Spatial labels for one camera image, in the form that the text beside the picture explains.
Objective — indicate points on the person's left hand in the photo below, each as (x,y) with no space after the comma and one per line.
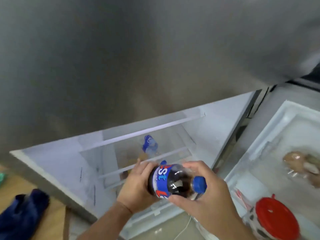
(133,189)

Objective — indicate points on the person's right hand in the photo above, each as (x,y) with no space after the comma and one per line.
(215,199)

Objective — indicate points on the person's left fingers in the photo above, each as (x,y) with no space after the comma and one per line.
(146,165)

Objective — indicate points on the person's right thumb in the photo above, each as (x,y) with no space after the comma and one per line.
(182,202)

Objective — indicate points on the cola bottle with blue cap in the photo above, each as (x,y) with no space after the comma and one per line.
(162,182)

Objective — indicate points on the person's right forearm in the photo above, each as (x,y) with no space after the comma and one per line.
(230,232)

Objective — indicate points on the person's left forearm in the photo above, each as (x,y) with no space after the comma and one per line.
(105,224)

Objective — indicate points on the blue bottle cap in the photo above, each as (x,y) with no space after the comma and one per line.
(163,162)

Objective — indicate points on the clear bottle with blue label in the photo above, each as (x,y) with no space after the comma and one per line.
(149,144)

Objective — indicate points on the red and white striped packet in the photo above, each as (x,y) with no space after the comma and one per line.
(243,199)

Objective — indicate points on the white refrigerator door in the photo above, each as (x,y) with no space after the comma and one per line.
(62,157)

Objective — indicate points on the red-lidded patterned jar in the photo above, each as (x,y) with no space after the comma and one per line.
(275,217)

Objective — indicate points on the grey refrigerator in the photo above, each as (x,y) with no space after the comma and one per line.
(125,59)

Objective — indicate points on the white refrigerator shelf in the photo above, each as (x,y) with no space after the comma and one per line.
(272,137)

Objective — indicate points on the clear bag of brown food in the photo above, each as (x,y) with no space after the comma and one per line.
(300,164)

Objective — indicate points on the dark blue cloth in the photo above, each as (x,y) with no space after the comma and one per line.
(22,214)

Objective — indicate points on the green object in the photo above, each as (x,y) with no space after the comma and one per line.
(2,179)

